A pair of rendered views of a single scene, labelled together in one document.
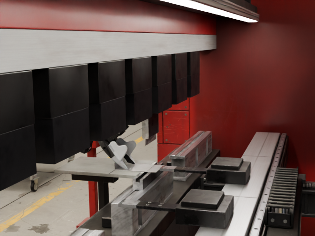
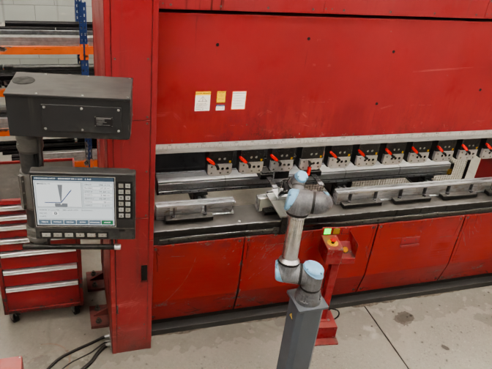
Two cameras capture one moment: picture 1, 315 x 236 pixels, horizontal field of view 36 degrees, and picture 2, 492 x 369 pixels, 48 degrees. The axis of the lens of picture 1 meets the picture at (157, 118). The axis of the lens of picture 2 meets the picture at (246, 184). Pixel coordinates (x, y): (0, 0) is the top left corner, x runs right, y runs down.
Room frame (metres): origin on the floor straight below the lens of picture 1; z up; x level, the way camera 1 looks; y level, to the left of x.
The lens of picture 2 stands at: (3.53, 2.33, 2.85)
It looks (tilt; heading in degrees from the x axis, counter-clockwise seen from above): 31 degrees down; 232
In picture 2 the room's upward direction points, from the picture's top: 7 degrees clockwise
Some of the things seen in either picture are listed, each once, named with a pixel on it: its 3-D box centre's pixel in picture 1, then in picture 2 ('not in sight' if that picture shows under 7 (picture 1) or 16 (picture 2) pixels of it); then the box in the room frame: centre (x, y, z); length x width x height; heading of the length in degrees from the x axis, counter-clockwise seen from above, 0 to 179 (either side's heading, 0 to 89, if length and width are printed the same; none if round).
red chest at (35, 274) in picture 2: not in sight; (40, 243); (2.77, -0.76, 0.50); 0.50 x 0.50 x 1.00; 73
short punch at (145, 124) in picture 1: (150, 126); (280, 174); (1.45, 0.02, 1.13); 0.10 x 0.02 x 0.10; 163
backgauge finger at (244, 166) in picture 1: (203, 167); (269, 177); (1.40, -0.13, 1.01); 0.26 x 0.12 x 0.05; 73
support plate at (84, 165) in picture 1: (106, 166); (286, 204); (1.49, 0.16, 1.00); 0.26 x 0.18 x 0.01; 73
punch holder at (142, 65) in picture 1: (127, 89); (309, 155); (1.28, 0.08, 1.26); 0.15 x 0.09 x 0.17; 163
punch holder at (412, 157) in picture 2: not in sight; (416, 149); (0.52, 0.32, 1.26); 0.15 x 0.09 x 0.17; 163
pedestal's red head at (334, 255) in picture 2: not in sight; (338, 245); (1.22, 0.42, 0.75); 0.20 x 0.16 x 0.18; 155
